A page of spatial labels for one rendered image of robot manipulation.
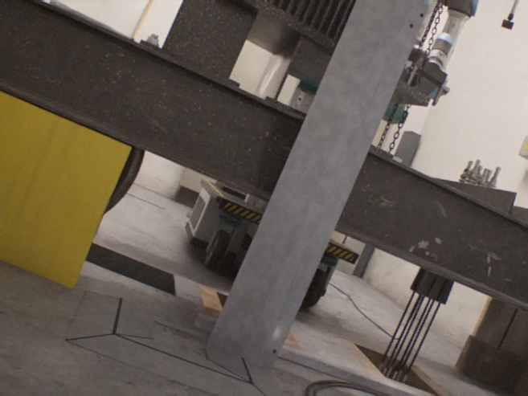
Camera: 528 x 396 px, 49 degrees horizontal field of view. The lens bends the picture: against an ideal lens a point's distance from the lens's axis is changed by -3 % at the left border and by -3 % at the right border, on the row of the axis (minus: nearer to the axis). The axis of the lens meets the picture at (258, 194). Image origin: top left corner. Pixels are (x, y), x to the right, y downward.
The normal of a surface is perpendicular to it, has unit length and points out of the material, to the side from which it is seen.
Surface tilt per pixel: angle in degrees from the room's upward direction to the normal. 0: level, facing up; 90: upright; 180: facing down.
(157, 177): 90
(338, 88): 90
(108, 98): 90
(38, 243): 90
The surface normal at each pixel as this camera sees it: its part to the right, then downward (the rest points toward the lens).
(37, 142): 0.16, 0.11
